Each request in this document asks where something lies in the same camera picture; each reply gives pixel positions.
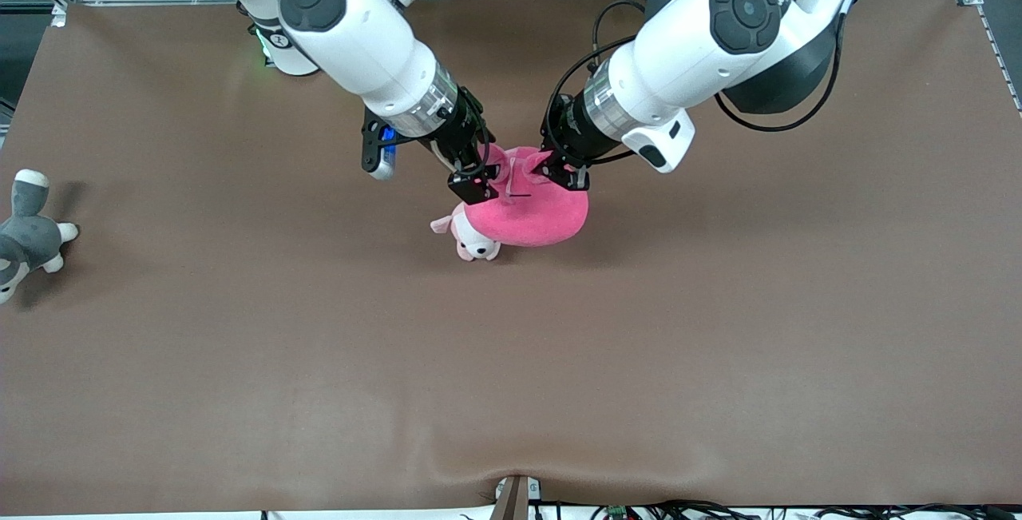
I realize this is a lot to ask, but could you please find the round hot pink plush toy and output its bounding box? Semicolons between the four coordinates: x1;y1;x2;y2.
465;145;591;248

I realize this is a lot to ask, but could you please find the pale pink white puppy plush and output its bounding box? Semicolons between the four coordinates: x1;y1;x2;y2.
430;207;503;262

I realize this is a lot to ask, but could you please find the brown table cover mat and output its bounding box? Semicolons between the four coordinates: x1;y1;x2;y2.
0;0;1022;517

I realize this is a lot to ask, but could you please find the grey white husky plush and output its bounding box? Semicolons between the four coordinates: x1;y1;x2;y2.
0;169;80;304

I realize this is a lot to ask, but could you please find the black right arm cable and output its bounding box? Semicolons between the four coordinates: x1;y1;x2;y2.
469;101;493;177

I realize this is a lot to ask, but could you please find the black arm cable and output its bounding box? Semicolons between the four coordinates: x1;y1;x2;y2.
469;101;493;177
541;0;849;168

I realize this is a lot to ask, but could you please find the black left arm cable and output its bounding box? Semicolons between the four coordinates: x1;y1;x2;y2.
541;0;849;168

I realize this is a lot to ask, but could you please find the brown camera mount bracket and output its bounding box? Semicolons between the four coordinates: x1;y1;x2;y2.
490;474;542;520

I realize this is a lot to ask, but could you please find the black cable bundle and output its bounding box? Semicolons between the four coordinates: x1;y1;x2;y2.
591;500;1022;520

